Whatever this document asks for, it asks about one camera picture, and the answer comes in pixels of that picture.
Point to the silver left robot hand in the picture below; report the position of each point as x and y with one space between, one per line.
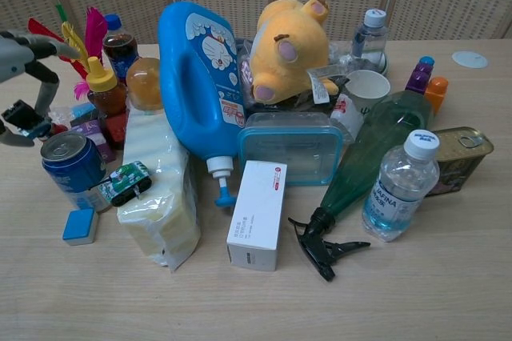
14 57

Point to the colourful feather shuttlecock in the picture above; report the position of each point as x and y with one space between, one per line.
94 30

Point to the light blue plastic roll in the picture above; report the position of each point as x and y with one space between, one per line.
83 109

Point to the honey bottle yellow cap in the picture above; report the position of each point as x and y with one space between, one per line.
105 93

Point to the cola bottle blue cap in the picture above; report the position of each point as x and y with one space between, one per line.
120 50

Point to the purple cardboard box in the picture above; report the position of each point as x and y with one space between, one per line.
98 135

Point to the blue soda can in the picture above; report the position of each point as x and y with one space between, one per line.
68 169

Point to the dark red block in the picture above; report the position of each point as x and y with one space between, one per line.
117 131

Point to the amber round jar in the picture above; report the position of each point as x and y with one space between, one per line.
144 85

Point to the green toy tank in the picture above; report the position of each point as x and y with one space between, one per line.
124 183

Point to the blue white tile block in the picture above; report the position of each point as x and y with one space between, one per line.
80 227

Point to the blue cartoon detergent bottle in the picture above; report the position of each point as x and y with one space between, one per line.
200 77

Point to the yellow sponges plastic pack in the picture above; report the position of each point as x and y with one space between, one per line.
160 197

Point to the yellow plush toy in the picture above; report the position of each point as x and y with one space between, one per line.
288 57

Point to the clear container teal lid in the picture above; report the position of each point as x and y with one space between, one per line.
288 145

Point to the white carton box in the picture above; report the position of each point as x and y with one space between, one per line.
256 213

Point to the clear bag red print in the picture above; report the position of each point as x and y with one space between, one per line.
346 115

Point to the white paper cup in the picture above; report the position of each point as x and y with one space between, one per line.
368 89

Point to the clear water bottle white cap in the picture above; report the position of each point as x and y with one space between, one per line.
370 41

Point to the green spray bottle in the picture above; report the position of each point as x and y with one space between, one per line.
372 145

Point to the colourful toy block stack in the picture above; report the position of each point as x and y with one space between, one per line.
420 77

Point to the water bottle with blue liquid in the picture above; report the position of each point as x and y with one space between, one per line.
400 189

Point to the white round table grommet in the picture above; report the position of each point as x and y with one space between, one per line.
470 59

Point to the rectangular gold tin can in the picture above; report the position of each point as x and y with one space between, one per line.
460 165

